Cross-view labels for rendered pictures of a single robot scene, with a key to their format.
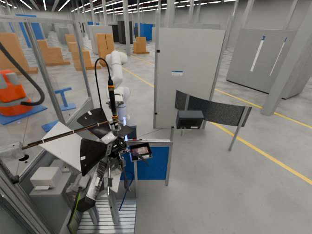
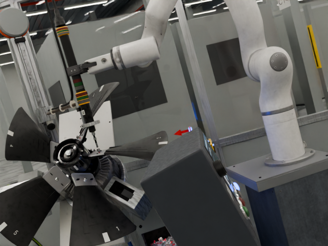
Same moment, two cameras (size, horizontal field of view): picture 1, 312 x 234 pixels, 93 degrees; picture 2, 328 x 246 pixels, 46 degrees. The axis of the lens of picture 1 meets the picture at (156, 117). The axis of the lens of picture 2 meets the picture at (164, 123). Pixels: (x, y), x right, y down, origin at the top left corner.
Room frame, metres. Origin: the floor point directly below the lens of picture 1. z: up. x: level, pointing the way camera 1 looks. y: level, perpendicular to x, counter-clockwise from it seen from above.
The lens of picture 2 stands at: (1.45, -1.06, 1.36)
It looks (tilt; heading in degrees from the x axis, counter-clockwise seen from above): 5 degrees down; 99
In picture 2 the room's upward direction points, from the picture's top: 16 degrees counter-clockwise
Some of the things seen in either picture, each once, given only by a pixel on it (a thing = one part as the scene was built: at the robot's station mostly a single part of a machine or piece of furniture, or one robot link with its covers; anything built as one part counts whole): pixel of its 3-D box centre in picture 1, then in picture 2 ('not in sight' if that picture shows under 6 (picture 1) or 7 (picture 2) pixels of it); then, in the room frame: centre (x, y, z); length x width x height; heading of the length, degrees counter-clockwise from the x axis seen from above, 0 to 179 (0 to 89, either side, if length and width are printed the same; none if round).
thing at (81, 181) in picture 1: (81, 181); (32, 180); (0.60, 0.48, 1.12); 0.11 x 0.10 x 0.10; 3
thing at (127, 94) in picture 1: (123, 96); (273, 80); (1.66, 0.41, 1.27); 0.19 x 0.12 x 0.24; 104
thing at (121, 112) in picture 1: (122, 112); (283, 134); (1.65, 0.44, 1.06); 0.19 x 0.19 x 0.18
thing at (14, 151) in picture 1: (10, 152); (45, 114); (0.59, 0.81, 1.38); 0.10 x 0.07 x 0.08; 128
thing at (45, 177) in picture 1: (46, 178); not in sight; (0.76, 0.89, 0.92); 0.17 x 0.16 x 0.11; 93
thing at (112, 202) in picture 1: (112, 201); not in sight; (0.83, 0.42, 0.46); 0.09 x 0.04 x 0.91; 3
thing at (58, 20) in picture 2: (113, 106); (74, 71); (0.97, 0.32, 1.50); 0.04 x 0.04 x 0.46
